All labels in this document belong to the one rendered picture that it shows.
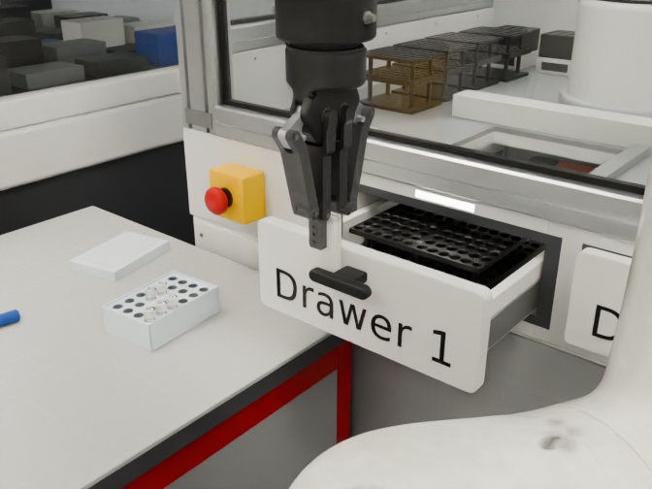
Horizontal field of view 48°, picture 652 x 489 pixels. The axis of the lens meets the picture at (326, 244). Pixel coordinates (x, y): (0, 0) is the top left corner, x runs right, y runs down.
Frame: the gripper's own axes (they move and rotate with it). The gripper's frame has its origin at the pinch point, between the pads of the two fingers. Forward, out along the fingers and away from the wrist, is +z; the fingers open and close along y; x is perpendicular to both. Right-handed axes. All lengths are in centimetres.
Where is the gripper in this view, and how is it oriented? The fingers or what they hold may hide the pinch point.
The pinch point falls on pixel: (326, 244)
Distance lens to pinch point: 75.3
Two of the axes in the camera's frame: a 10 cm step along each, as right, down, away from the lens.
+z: 0.0, 9.1, 4.1
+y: -6.4, 3.1, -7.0
